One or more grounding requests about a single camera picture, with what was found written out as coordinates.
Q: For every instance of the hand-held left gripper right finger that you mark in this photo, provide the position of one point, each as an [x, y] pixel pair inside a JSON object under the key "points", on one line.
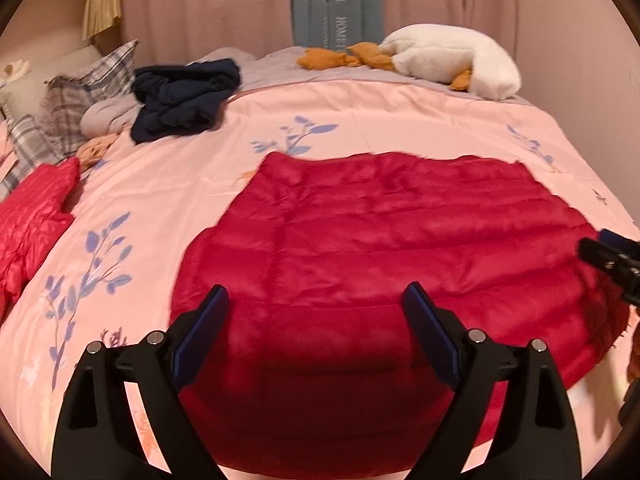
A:
{"points": [[430, 332]]}

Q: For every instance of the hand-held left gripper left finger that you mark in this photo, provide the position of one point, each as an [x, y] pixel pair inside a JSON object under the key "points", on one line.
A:
{"points": [[200, 332]]}

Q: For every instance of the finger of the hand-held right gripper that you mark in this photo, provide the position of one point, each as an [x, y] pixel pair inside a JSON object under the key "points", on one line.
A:
{"points": [[597, 252], [620, 240]]}

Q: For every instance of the red down jacket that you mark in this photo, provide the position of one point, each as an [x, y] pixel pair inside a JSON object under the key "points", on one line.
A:
{"points": [[380, 240]]}

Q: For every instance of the dark navy clothes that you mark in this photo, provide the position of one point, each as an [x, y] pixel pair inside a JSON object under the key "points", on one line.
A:
{"points": [[182, 97]]}

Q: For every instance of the pink printed blanket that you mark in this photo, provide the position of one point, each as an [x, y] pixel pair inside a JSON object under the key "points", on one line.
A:
{"points": [[165, 195]]}

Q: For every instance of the folded coral down jacket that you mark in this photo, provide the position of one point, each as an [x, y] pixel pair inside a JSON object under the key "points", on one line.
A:
{"points": [[27, 225]]}

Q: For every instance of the small orange face plush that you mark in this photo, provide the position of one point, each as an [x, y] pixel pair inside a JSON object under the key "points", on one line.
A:
{"points": [[97, 150]]}

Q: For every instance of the grey rolled cloth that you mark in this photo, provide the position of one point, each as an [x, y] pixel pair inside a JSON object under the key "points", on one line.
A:
{"points": [[107, 115]]}

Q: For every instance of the white goose plush toy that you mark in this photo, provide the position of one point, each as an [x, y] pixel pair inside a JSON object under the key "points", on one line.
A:
{"points": [[445, 55]]}

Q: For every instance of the small plaid pillow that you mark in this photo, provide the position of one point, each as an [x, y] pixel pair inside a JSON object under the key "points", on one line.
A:
{"points": [[32, 142]]}

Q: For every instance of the large plaid pillow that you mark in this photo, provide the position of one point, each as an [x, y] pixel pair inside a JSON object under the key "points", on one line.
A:
{"points": [[85, 90]]}

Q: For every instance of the grey bed sheet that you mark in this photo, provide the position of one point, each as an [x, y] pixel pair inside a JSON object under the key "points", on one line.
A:
{"points": [[280, 62]]}

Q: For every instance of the beige pillow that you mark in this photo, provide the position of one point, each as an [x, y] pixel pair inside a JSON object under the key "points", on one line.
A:
{"points": [[47, 67]]}

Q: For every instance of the white plush toys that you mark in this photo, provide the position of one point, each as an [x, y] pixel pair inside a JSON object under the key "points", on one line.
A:
{"points": [[12, 71]]}

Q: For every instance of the pink curtain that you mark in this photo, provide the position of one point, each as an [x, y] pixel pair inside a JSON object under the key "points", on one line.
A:
{"points": [[210, 5]]}

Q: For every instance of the blue-grey printed curtain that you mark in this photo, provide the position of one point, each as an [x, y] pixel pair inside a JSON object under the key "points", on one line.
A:
{"points": [[340, 5]]}

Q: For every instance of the yellow fringed hanging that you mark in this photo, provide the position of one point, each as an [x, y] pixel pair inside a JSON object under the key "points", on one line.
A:
{"points": [[102, 5]]}

